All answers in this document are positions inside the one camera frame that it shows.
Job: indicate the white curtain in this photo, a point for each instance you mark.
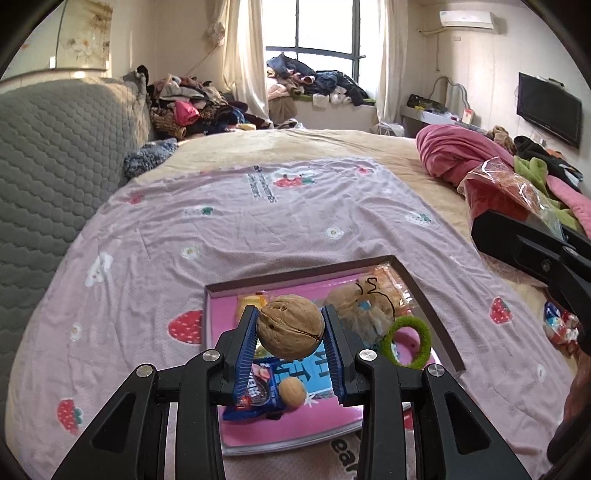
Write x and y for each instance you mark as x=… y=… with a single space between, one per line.
x=392 y=54
x=237 y=28

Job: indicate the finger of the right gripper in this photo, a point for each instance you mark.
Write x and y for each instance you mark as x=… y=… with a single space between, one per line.
x=561 y=263

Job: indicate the white air conditioner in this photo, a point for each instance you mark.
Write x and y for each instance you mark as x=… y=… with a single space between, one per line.
x=468 y=19

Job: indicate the walnut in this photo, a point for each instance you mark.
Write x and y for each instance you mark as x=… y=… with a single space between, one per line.
x=290 y=327
x=292 y=392

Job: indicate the pink green blanket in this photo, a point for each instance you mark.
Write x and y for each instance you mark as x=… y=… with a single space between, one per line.
x=450 y=152

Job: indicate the beige mesh scrunchie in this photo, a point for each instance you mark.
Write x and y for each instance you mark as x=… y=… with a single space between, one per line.
x=364 y=308

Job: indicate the blue knitted item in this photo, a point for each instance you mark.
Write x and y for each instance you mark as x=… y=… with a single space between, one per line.
x=148 y=157

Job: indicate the orange cracker packet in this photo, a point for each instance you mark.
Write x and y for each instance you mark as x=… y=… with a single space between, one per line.
x=391 y=283

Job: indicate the black wall television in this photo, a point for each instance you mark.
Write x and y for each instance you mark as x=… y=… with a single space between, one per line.
x=550 y=107

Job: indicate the left white curtain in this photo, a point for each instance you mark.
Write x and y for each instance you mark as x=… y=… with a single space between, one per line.
x=237 y=28

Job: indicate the blue cookie packet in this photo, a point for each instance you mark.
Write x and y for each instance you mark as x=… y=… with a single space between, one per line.
x=262 y=395

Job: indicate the yellow packaged cake snack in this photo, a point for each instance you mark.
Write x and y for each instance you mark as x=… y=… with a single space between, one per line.
x=257 y=300

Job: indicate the small candy wrapper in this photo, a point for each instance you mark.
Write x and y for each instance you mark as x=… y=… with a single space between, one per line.
x=560 y=326

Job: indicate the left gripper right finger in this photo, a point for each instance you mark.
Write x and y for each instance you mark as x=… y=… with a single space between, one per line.
x=453 y=438

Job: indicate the red snack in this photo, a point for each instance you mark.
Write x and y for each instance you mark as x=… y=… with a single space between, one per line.
x=494 y=186

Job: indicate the clothes pile by headboard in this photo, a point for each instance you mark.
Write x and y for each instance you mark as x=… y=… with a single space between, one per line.
x=180 y=107

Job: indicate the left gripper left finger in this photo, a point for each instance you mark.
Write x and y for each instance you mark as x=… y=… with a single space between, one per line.
x=127 y=438

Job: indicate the pink floral bedsheet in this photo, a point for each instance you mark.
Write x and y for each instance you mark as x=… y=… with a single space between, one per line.
x=130 y=290

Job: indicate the right white curtain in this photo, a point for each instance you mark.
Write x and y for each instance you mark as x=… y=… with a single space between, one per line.
x=392 y=54

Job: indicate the clothes pile on windowsill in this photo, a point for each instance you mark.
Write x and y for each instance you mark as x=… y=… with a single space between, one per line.
x=295 y=79

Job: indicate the grey quilted headboard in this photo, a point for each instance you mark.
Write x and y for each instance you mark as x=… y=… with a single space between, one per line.
x=63 y=144

